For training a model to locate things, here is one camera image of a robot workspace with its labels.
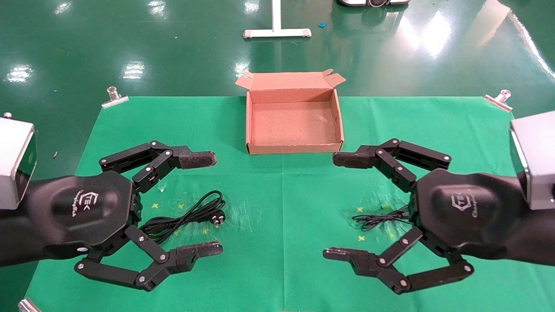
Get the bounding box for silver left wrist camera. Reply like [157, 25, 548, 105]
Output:
[0, 113, 36, 210]

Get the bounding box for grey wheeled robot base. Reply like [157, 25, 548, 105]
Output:
[337, 0, 411, 9]

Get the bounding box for open brown cardboard box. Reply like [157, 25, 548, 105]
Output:
[235, 68, 347, 155]

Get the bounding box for black power cable with plug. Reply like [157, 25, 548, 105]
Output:
[139, 190, 226, 244]

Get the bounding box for green table cloth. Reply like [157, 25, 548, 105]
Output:
[24, 96, 555, 312]

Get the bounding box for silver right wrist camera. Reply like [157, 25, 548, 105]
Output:
[510, 110, 555, 211]

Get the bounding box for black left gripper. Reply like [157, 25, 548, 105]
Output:
[0, 140, 224, 292]

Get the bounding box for white metal stand base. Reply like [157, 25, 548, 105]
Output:
[242, 0, 312, 40]

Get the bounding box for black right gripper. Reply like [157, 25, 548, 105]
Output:
[323, 138, 555, 296]

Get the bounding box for black wired computer mouse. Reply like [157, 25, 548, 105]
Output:
[352, 205, 413, 232]

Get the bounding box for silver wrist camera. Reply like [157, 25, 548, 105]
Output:
[0, 113, 36, 210]
[510, 110, 555, 211]

